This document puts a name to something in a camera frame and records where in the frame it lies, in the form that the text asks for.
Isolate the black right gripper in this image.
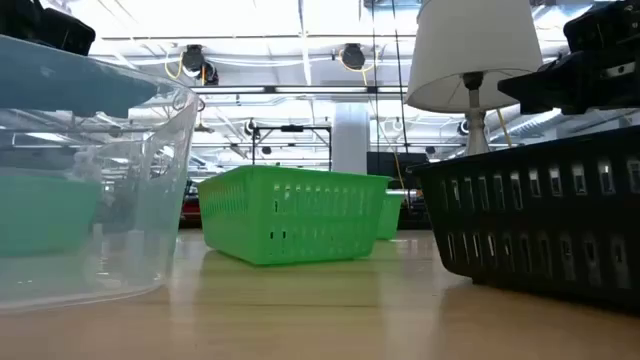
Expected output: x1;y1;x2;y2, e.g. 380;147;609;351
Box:
497;0;640;116

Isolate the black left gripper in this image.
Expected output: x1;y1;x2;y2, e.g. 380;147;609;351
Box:
0;0;159;120

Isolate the clear plastic bin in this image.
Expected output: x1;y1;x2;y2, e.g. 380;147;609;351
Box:
0;33;202;315

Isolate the white shade table lamp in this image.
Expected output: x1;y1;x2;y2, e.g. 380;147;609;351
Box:
404;0;545;157

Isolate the black plastic basket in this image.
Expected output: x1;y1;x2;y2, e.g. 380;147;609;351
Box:
407;124;640;314

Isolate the red tool cart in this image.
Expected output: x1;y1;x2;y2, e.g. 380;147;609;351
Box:
180;193;203;225

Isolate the black cabinet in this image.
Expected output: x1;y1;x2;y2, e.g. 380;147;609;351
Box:
366;151;431;191

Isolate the white pillar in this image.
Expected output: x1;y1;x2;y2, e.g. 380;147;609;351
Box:
331;102;372;176

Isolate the yellow hanging cable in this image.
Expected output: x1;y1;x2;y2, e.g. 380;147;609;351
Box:
495;108;514;149

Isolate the black ceiling cord reel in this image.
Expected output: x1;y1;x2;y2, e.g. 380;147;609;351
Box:
340;42;367;72
180;43;220;86

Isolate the black metal frame stand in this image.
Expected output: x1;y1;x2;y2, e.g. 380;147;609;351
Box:
250;124;334;174

